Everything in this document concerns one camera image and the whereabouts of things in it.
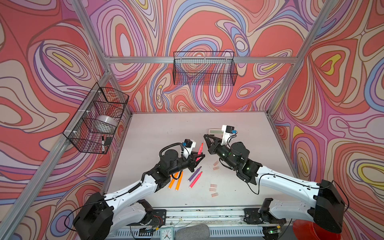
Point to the red bucket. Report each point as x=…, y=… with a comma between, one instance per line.
x=305, y=230

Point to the small white clock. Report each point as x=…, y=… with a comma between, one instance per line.
x=167, y=234

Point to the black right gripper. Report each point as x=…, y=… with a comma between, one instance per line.
x=216, y=140

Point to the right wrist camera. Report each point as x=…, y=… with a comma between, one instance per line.
x=229, y=130

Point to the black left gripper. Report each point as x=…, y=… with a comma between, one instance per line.
x=191, y=163

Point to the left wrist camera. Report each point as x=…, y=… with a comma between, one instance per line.
x=188, y=143

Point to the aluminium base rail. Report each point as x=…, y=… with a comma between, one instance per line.
x=223, y=222

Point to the purple pen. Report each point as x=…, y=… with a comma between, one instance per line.
x=194, y=174

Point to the pink desk calculator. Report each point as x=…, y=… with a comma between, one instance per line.
x=215, y=132

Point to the black wire basket back wall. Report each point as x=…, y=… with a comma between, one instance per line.
x=204, y=68

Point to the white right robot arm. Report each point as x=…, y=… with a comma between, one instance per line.
x=319, y=203

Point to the black wire basket left wall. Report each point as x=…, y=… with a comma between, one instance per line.
x=84, y=131

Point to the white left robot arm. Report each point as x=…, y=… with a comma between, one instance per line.
x=101, y=214

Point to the orange pen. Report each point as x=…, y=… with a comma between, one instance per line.
x=179, y=181
x=173, y=179

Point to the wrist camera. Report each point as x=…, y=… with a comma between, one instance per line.
x=229, y=130
x=188, y=143

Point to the silver tape roll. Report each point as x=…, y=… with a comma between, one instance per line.
x=108, y=120

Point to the pink pen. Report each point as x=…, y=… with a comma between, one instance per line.
x=195, y=180
x=200, y=151

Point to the black wire basket wall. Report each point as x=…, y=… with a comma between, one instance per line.
x=204, y=68
x=84, y=131

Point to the black marker in basket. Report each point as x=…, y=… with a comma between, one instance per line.
x=103, y=144

